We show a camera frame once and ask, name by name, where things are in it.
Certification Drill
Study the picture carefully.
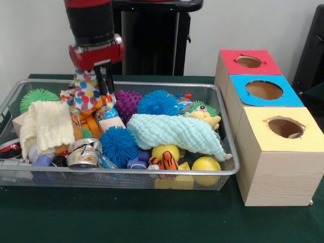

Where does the wooden box with three holes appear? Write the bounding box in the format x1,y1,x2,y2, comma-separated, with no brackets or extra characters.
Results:
214,49,324,207

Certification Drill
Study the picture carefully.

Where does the black upright panel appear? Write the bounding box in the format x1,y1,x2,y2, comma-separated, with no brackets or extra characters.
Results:
292,4,324,89

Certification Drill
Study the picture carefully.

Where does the globe print ball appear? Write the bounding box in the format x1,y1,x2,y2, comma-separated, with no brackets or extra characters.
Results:
95,105,119,123

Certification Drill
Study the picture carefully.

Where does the green spiky rubber ball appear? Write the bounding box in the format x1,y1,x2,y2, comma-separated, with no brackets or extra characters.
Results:
19,88,61,114

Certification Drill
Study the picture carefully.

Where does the cream waffle cloth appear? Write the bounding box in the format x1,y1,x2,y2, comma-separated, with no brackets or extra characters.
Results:
19,100,75,159

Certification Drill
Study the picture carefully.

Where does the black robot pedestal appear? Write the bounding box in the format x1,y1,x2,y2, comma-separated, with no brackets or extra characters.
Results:
111,0,205,76

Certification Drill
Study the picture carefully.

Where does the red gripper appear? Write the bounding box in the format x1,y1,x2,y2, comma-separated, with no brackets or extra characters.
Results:
68,39,126,96

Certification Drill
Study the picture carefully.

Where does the light blue waffle cloth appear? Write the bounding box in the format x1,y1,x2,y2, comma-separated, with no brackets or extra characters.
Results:
127,113,233,162

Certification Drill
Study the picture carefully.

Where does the green spiky monster toy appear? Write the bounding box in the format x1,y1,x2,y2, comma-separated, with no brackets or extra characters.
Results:
187,100,219,117

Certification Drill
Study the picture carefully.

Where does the orange tiger plush toy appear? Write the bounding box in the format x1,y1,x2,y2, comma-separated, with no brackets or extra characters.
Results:
148,151,181,171

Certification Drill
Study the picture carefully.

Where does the blue spiky rubber ball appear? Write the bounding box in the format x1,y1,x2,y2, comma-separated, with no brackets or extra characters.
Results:
99,126,141,169
136,90,180,116

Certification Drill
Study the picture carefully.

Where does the dark green table cloth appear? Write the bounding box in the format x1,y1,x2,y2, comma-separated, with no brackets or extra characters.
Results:
302,81,324,119
0,73,324,243

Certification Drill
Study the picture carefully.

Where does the shallow clear mesh bin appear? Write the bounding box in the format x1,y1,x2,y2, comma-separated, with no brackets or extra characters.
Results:
0,78,240,192

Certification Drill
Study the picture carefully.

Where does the purple knobbly ball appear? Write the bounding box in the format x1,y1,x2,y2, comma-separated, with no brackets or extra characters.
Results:
114,89,143,123

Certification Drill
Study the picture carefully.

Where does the yellow smooth ball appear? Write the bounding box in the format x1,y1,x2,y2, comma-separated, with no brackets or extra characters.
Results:
191,156,222,187

